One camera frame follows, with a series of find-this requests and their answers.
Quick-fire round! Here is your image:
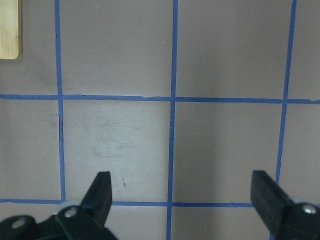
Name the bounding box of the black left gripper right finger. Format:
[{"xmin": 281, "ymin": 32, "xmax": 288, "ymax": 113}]
[{"xmin": 250, "ymin": 170, "xmax": 320, "ymax": 240}]

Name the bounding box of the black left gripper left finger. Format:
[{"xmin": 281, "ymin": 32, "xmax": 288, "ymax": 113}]
[{"xmin": 0, "ymin": 171, "xmax": 117, "ymax": 240}]

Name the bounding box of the wooden cup rack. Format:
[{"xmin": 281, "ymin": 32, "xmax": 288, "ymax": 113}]
[{"xmin": 0, "ymin": 0, "xmax": 22, "ymax": 61}]

